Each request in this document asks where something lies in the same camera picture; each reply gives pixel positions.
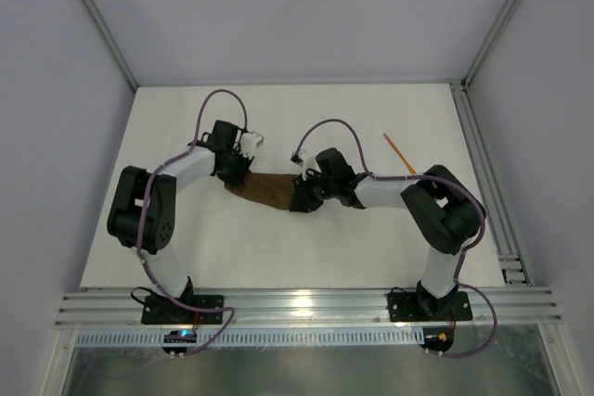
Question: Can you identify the brown cloth napkin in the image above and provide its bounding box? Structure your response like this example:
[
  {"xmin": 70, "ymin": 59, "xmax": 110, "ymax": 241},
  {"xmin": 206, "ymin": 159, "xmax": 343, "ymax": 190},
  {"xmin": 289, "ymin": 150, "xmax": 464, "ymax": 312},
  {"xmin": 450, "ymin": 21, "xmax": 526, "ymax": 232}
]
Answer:
[{"xmin": 225, "ymin": 172, "xmax": 296, "ymax": 211}]

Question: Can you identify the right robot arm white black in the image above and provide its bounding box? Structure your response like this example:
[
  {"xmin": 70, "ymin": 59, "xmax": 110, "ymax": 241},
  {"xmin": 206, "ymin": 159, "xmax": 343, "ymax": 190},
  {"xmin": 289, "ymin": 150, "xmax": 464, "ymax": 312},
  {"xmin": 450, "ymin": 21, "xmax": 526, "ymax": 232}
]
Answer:
[{"xmin": 290, "ymin": 147, "xmax": 486, "ymax": 322}]

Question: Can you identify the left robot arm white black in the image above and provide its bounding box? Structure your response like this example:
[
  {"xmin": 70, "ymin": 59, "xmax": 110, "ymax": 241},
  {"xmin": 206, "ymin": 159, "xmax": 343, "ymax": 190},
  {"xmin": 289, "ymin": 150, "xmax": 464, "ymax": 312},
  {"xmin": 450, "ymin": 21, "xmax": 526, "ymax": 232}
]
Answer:
[{"xmin": 107, "ymin": 120, "xmax": 264, "ymax": 325}]

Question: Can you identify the orange plastic knife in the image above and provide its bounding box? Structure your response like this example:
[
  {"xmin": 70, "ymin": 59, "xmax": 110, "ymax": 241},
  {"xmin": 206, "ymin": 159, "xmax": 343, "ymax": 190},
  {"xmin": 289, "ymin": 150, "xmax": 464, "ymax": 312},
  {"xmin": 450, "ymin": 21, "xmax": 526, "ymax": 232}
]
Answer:
[{"xmin": 382, "ymin": 133, "xmax": 417, "ymax": 174}]

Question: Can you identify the left small controller board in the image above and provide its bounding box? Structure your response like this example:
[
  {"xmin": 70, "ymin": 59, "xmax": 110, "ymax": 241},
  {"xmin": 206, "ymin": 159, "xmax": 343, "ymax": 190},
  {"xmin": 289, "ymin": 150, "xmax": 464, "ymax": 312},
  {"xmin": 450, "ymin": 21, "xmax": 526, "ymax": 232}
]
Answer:
[{"xmin": 161, "ymin": 328, "xmax": 197, "ymax": 359}]

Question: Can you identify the small controller board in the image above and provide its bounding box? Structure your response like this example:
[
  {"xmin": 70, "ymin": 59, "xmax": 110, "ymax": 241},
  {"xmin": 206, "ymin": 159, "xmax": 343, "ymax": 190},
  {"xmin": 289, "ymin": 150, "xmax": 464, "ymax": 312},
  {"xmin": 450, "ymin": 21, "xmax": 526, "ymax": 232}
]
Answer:
[
  {"xmin": 161, "ymin": 328, "xmax": 197, "ymax": 359},
  {"xmin": 420, "ymin": 329, "xmax": 455, "ymax": 358}
]

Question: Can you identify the right small controller board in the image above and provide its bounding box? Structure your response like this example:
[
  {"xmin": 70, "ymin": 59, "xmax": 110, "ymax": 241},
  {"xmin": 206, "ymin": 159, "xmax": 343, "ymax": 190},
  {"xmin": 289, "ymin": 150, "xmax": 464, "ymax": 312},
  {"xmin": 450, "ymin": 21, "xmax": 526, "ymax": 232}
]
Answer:
[{"xmin": 420, "ymin": 329, "xmax": 455, "ymax": 358}]

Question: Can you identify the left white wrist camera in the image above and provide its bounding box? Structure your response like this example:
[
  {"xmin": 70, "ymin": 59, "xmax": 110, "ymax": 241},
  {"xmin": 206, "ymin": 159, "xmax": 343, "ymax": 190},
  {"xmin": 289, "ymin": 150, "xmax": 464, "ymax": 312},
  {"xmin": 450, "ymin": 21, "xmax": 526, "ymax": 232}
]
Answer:
[{"xmin": 239, "ymin": 132, "xmax": 265, "ymax": 160}]

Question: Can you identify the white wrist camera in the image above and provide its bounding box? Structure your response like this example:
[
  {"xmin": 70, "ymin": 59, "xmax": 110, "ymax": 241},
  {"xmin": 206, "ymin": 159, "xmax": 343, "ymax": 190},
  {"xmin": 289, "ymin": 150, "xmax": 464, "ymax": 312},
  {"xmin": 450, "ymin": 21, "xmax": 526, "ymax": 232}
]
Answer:
[
  {"xmin": 291, "ymin": 150, "xmax": 320, "ymax": 180},
  {"xmin": 239, "ymin": 132, "xmax": 265, "ymax": 160}
]

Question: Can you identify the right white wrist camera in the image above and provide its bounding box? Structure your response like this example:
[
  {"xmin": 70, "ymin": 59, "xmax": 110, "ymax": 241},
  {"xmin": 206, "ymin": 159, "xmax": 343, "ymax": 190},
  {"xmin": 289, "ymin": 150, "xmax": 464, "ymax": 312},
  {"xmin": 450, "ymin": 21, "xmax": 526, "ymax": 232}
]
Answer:
[{"xmin": 291, "ymin": 150, "xmax": 320, "ymax": 180}]

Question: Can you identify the aluminium front rail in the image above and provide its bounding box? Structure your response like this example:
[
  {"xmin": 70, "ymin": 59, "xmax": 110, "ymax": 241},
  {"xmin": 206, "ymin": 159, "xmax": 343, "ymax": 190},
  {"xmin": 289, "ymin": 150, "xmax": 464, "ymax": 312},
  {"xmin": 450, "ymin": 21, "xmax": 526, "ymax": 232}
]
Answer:
[{"xmin": 55, "ymin": 287, "xmax": 562, "ymax": 328}]

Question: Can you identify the aluminium rail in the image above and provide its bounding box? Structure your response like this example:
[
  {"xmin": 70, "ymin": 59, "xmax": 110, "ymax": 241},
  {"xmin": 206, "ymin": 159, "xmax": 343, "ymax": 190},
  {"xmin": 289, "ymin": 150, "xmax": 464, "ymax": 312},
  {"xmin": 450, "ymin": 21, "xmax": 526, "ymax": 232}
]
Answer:
[
  {"xmin": 450, "ymin": 83, "xmax": 532, "ymax": 287},
  {"xmin": 55, "ymin": 287, "xmax": 562, "ymax": 328}
]

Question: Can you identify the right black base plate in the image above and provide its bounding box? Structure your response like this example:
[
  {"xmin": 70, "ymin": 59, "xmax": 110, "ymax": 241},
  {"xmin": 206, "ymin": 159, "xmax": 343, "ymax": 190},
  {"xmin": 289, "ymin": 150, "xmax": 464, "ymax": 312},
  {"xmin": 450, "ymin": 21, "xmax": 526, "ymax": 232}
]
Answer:
[{"xmin": 386, "ymin": 286, "xmax": 473, "ymax": 322}]

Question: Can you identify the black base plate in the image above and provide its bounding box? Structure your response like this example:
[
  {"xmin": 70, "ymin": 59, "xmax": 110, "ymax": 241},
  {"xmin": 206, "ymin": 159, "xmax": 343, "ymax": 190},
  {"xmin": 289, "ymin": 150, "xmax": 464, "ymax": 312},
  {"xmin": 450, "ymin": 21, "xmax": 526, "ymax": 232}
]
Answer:
[
  {"xmin": 141, "ymin": 295, "xmax": 224, "ymax": 326},
  {"xmin": 386, "ymin": 286, "xmax": 473, "ymax": 322}
]

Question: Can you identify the slotted grey cable duct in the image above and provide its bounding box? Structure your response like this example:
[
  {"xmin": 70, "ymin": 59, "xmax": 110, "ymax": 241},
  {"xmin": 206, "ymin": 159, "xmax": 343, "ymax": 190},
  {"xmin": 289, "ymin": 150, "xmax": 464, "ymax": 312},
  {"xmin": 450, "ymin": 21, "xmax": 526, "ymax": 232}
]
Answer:
[{"xmin": 74, "ymin": 326, "xmax": 423, "ymax": 348}]

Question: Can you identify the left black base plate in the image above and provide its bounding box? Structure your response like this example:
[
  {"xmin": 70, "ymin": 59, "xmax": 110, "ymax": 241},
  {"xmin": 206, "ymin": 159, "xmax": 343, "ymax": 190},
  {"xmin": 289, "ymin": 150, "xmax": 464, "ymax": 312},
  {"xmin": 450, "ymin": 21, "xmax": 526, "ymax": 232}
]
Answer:
[{"xmin": 141, "ymin": 295, "xmax": 224, "ymax": 326}]

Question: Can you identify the aluminium right side rail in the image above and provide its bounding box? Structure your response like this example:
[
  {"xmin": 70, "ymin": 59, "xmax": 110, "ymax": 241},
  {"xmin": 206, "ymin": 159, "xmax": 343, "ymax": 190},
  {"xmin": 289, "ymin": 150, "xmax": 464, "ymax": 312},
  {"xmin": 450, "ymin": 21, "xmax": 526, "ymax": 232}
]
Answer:
[{"xmin": 450, "ymin": 83, "xmax": 532, "ymax": 287}]

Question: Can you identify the left aluminium corner post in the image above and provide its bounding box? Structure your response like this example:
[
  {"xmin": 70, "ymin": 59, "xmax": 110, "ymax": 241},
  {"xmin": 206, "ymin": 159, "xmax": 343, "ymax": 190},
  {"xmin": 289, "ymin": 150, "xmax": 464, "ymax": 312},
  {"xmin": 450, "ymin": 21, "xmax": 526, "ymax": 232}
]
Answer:
[{"xmin": 78, "ymin": 0, "xmax": 139, "ymax": 93}]

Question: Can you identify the aluminium corner post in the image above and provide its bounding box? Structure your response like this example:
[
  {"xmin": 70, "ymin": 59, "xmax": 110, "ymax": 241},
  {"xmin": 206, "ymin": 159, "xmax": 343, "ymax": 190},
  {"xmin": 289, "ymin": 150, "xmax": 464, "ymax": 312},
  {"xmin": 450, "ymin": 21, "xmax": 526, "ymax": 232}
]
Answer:
[
  {"xmin": 78, "ymin": 0, "xmax": 139, "ymax": 93},
  {"xmin": 461, "ymin": 0, "xmax": 523, "ymax": 90}
]

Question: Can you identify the right aluminium corner post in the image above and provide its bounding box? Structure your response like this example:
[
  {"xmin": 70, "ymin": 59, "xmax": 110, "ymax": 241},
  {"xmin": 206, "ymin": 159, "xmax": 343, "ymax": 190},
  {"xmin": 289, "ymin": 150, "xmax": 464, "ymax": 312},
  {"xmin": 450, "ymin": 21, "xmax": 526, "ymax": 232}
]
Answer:
[{"xmin": 461, "ymin": 0, "xmax": 523, "ymax": 90}]

